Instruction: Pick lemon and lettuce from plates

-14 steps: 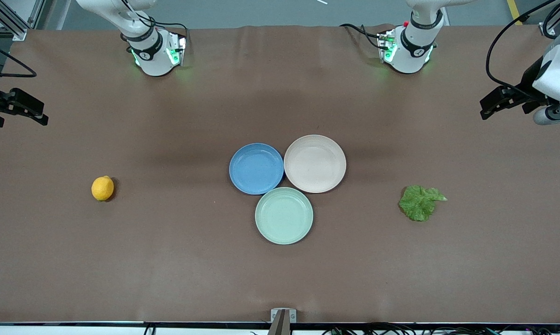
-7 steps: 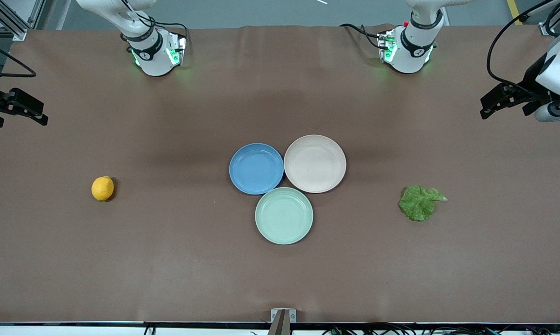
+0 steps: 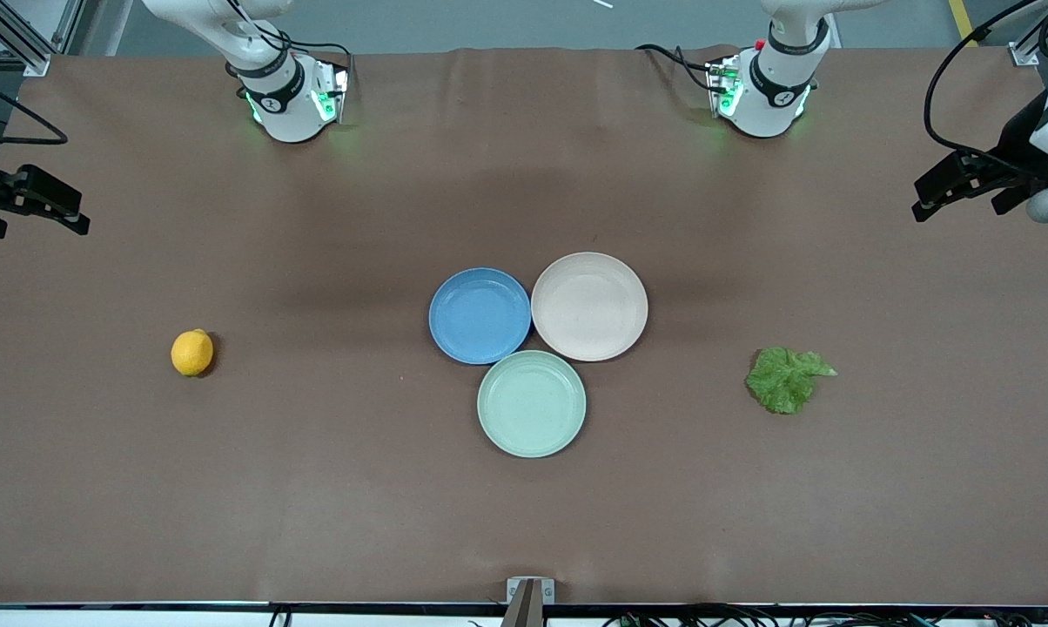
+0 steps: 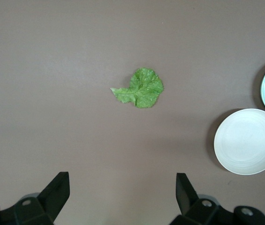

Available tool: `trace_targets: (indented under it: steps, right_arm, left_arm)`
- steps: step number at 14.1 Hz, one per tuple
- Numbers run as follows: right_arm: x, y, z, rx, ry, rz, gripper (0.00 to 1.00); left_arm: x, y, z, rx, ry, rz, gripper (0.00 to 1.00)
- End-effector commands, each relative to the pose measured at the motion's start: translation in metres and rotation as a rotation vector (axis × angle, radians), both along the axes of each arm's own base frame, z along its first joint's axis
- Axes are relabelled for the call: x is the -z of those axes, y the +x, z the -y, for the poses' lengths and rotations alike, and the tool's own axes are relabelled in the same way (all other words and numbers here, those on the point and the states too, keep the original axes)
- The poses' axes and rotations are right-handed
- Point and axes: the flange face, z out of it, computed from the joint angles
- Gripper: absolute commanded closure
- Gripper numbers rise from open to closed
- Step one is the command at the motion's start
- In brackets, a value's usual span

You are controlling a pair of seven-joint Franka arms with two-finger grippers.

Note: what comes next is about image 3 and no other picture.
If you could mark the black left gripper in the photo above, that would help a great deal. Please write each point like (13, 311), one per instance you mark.
(1017, 149)

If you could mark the yellow lemon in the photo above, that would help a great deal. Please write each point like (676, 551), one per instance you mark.
(191, 353)

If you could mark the green lettuce leaf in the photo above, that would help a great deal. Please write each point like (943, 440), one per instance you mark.
(783, 379)

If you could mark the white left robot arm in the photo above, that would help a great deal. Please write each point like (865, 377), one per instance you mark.
(772, 96)

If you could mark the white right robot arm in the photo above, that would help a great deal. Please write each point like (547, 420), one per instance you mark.
(285, 109)

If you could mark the brown table cover cloth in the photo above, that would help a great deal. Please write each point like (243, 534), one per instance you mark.
(315, 479)

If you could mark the beige round plate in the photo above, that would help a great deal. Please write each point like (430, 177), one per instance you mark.
(589, 306)

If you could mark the blue round plate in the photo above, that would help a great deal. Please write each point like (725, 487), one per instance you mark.
(480, 315)

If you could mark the mint green round plate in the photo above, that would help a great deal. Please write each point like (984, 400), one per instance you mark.
(531, 403)

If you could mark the aluminium frame profile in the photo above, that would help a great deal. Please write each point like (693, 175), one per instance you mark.
(19, 35)
(1033, 39)

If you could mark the silver camera mount bracket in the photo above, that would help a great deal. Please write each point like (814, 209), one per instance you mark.
(548, 589)

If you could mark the grey camera pole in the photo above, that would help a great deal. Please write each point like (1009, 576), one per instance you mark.
(524, 605)

